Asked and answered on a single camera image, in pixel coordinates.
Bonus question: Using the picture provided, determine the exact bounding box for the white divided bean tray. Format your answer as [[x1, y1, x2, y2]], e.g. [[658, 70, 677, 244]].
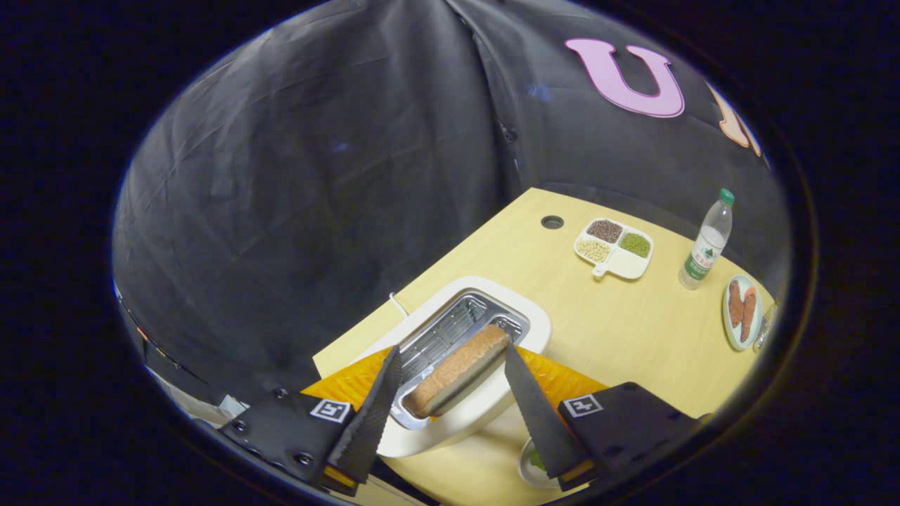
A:
[[574, 218, 655, 280]]

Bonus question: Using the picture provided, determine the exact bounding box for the beige round plate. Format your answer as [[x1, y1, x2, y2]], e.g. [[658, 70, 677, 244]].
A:
[[518, 437, 563, 491]]

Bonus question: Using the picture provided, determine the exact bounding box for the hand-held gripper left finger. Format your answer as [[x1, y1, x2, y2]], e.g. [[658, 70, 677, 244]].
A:
[[218, 346, 403, 493]]

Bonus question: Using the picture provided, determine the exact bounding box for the metal wire basket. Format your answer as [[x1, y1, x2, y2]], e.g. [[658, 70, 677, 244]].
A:
[[754, 302, 780, 352]]

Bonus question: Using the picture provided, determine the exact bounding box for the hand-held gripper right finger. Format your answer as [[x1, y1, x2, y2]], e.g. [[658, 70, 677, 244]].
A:
[[505, 343, 704, 491]]

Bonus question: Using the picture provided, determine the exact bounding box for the brown crust bread slice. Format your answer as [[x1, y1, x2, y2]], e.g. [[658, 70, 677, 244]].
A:
[[404, 324, 512, 420]]

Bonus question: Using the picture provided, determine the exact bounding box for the white toaster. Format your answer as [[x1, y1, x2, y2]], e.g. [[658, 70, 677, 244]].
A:
[[359, 276, 553, 459]]

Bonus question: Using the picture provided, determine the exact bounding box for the light green oval plate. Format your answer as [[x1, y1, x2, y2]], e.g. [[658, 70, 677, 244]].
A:
[[722, 274, 764, 351]]

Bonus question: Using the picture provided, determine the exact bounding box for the clear plastic water bottle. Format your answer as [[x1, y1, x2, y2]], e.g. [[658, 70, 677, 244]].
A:
[[679, 188, 735, 290]]

